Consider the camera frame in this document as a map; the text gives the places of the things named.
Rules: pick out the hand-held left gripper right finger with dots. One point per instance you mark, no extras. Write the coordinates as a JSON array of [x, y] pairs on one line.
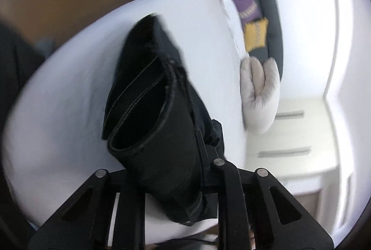
[[229, 198]]

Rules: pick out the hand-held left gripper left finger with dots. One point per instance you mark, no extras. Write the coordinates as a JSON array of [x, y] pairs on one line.
[[132, 209]]

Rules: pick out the black denim pants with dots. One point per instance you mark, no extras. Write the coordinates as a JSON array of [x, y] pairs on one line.
[[156, 122]]

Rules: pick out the white wardrobe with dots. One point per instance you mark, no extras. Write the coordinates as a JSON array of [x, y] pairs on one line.
[[304, 134]]

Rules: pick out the folded beige duvet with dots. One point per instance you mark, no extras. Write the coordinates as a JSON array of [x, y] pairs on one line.
[[259, 93]]

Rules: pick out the bed with white sheet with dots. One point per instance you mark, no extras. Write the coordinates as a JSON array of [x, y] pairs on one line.
[[72, 87]]

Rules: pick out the yellow patterned cushion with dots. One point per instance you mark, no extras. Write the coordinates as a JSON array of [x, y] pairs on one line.
[[255, 34]]

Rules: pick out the white pillow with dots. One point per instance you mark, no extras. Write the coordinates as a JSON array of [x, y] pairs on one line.
[[232, 24]]

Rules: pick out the grey padded headboard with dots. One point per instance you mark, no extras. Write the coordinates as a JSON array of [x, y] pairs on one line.
[[272, 15]]

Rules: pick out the purple patterned cushion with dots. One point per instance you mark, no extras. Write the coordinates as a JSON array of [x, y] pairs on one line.
[[246, 3]]

